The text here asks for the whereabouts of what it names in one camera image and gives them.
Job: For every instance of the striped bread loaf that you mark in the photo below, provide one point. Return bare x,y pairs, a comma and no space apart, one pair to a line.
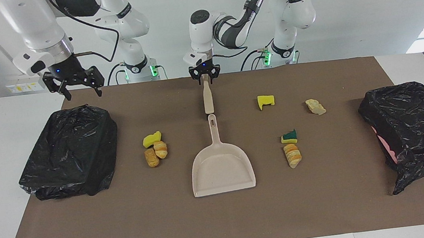
315,107

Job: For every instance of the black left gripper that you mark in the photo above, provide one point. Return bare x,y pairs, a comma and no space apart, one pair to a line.
205,69

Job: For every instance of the plain yellow sponge piece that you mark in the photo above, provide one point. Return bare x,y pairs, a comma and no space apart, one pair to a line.
151,140

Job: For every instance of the brown bread roll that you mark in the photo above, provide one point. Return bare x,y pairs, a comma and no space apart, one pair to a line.
152,158

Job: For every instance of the pink bin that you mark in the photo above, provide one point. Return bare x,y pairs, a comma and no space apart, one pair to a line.
389,148

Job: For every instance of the black plastic trash bag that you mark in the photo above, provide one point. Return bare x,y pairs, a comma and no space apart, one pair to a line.
68,151
407,112

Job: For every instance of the notched yellow green sponge piece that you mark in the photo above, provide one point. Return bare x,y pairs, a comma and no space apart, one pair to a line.
264,101

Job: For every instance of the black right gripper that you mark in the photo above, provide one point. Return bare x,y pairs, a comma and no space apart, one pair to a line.
68,69

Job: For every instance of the white wall outlet box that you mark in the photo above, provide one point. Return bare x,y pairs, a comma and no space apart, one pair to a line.
21,88

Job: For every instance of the beige plastic dustpan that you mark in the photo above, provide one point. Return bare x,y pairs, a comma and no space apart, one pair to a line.
221,169

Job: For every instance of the beige hand brush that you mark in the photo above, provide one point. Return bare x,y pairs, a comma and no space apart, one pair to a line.
208,99

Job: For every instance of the large striped croissant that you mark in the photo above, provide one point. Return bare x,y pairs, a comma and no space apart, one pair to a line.
293,155

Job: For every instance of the small striped croissant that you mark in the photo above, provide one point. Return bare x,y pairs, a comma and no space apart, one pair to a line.
161,149

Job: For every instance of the brown paper table mat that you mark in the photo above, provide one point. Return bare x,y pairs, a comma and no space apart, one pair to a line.
223,221

